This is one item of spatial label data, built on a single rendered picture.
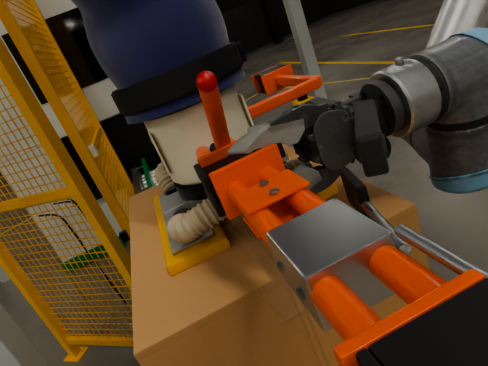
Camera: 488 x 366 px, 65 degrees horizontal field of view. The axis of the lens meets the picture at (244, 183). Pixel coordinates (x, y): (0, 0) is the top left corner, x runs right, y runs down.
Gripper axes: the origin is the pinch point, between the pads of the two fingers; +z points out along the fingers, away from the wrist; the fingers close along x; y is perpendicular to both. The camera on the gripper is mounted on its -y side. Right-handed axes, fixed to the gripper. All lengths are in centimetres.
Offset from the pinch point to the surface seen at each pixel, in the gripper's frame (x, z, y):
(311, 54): -42, -163, 320
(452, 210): -120, -123, 117
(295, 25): -11, -156, 321
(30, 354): -76, 95, 115
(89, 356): -120, 94, 154
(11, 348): -66, 95, 107
